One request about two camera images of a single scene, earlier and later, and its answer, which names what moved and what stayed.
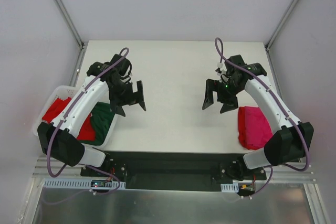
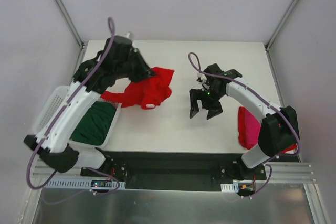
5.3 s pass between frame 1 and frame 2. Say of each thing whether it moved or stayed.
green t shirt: stayed
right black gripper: moved
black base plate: stayed
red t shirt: moved
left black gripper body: moved
